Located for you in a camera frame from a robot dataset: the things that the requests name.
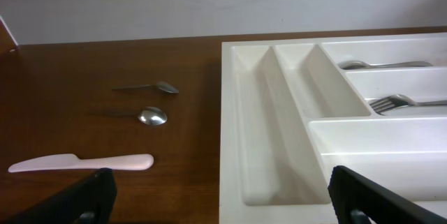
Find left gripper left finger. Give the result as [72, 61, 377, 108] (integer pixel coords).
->
[4, 168, 117, 224]

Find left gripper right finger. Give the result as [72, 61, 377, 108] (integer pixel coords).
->
[328, 165, 446, 224]

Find metal fork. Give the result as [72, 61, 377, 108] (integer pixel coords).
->
[369, 94, 446, 114]

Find small metal teaspoon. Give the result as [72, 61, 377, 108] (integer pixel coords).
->
[112, 81, 179, 94]
[89, 107, 168, 126]

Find large metal spoon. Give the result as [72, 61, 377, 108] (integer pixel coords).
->
[339, 61, 432, 70]

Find white plastic cutlery tray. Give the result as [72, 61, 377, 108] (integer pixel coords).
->
[219, 33, 446, 223]

